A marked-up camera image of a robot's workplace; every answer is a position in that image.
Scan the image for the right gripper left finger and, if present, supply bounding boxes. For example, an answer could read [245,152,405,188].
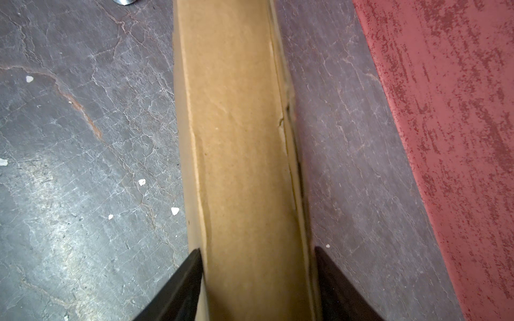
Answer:
[134,249,203,321]

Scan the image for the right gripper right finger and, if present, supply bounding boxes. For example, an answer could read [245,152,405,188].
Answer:
[315,246,384,321]

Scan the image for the brown cardboard box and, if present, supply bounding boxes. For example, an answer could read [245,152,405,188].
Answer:
[173,1,322,320]

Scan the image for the small metal spoon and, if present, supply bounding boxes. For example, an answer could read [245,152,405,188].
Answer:
[113,0,137,6]

